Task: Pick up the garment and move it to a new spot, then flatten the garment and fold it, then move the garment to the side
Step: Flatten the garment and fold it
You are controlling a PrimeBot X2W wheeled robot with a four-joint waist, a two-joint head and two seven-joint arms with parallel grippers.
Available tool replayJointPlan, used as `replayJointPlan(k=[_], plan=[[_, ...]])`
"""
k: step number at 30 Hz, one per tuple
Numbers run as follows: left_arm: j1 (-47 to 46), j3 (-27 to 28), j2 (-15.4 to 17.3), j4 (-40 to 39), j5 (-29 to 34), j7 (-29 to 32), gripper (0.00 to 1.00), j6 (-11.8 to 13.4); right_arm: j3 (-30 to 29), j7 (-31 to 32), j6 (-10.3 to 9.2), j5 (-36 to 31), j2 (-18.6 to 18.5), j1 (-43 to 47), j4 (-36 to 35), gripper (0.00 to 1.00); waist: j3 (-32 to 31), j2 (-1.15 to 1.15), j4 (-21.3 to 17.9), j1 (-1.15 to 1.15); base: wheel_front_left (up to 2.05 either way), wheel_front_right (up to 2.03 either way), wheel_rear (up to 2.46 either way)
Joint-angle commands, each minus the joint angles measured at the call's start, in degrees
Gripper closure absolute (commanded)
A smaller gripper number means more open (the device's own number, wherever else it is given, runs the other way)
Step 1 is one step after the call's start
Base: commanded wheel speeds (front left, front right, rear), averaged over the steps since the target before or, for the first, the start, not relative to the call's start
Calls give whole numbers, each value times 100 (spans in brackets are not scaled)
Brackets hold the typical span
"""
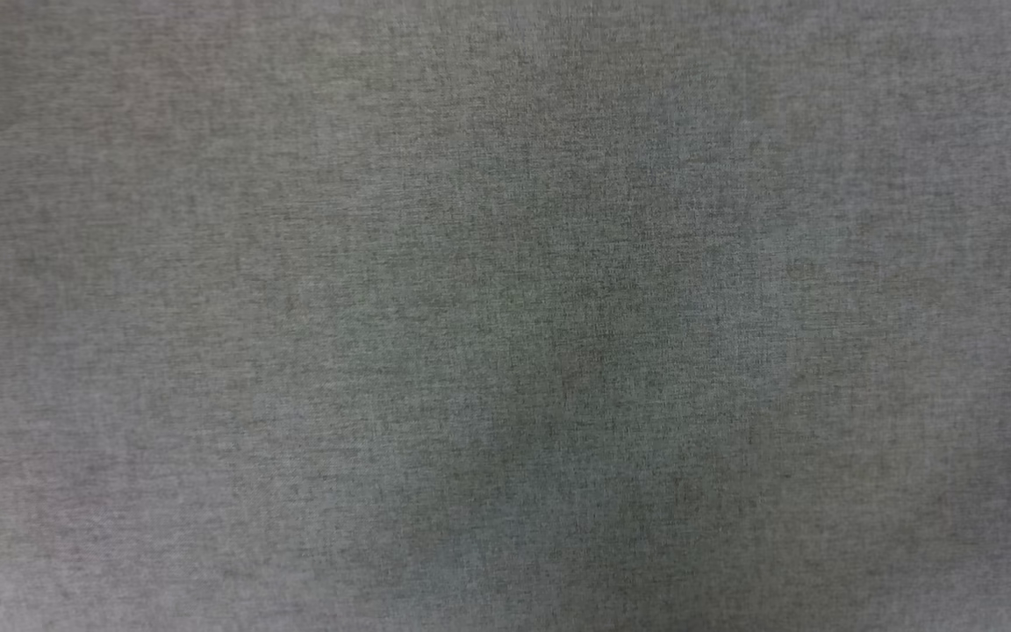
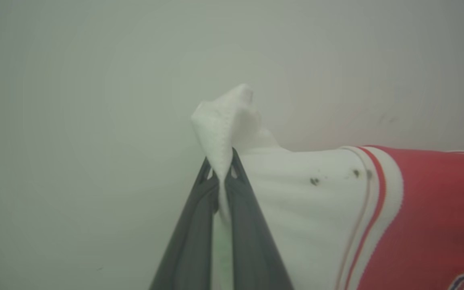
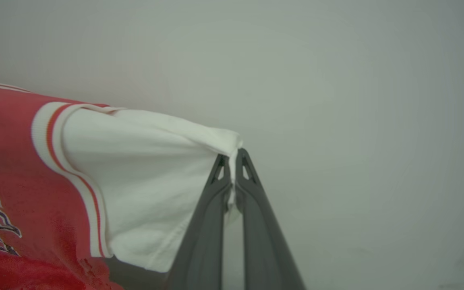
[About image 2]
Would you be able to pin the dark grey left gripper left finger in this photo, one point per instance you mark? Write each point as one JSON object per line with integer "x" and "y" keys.
{"x": 191, "y": 241}

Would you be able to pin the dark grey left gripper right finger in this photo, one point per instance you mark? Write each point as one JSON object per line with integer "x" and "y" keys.
{"x": 252, "y": 249}

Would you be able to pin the red and white sports jersey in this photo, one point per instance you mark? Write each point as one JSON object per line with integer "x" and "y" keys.
{"x": 316, "y": 217}

